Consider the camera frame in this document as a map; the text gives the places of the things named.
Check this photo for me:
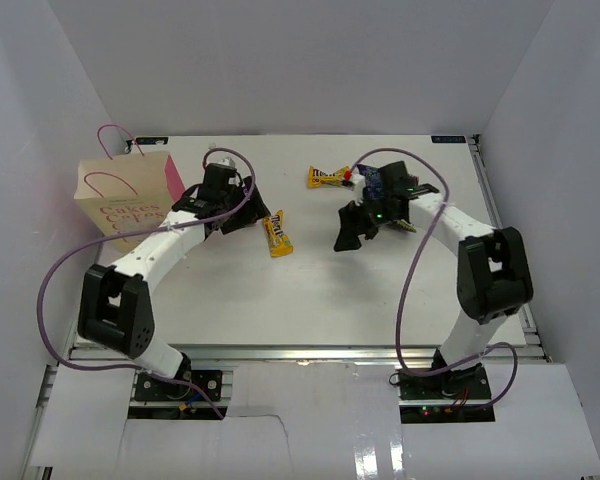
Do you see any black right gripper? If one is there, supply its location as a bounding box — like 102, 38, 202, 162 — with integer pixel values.
335, 192, 401, 252

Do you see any yellow m&m packet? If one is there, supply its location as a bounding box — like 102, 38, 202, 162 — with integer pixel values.
307, 166, 350, 188
262, 210, 294, 258

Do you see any yellow M&M packet back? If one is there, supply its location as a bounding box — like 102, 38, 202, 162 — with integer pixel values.
307, 166, 350, 188

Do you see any beige and pink paper bag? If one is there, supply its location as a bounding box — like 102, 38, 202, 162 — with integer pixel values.
74, 147, 185, 236

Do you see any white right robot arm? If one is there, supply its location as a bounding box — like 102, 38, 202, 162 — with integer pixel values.
334, 161, 533, 399

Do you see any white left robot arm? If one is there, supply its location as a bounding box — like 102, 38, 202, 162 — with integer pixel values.
77, 163, 269, 399

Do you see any large dark blue snack bag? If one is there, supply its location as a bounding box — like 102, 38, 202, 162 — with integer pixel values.
355, 164, 417, 234

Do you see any blue label back right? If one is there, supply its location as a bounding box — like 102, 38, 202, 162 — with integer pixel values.
431, 135, 467, 144

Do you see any blue label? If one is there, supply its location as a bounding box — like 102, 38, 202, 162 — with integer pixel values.
431, 135, 467, 144
135, 136, 169, 146

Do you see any blue label back left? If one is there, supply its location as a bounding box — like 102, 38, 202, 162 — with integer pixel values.
135, 136, 169, 146

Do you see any white cardboard front panel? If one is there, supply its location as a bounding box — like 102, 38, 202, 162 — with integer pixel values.
30, 363, 600, 479

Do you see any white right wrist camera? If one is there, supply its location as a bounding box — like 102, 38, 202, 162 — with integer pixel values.
342, 171, 366, 205

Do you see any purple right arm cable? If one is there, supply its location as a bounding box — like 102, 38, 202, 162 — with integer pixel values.
352, 147, 519, 412

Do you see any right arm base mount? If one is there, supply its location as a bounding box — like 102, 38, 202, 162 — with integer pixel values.
389, 365, 496, 425

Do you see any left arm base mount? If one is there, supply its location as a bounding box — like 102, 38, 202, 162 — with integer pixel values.
128, 370, 227, 421

